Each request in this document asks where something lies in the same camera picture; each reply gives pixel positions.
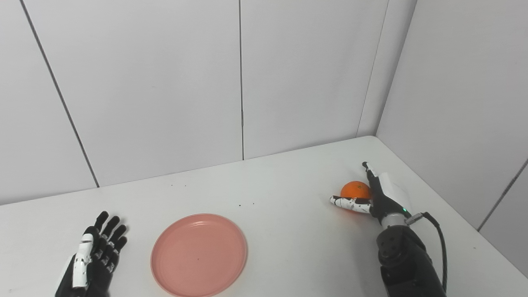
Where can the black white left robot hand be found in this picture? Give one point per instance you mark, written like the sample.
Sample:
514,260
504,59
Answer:
99,264

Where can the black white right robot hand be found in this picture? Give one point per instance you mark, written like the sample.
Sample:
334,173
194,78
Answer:
385,202

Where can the orange fruit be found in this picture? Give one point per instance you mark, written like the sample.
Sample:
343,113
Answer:
354,189

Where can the pink round plate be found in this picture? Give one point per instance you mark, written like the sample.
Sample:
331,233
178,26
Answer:
199,255

